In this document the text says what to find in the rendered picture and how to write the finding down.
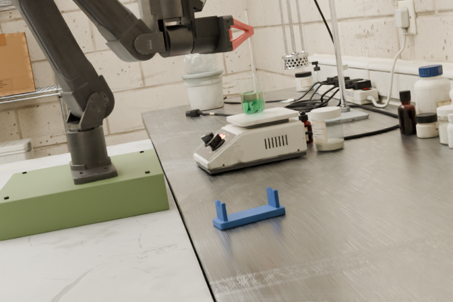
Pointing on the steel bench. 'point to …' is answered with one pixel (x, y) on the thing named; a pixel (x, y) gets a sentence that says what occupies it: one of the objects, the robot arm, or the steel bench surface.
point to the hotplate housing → (257, 145)
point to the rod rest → (222, 222)
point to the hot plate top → (263, 116)
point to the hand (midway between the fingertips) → (249, 31)
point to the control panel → (216, 149)
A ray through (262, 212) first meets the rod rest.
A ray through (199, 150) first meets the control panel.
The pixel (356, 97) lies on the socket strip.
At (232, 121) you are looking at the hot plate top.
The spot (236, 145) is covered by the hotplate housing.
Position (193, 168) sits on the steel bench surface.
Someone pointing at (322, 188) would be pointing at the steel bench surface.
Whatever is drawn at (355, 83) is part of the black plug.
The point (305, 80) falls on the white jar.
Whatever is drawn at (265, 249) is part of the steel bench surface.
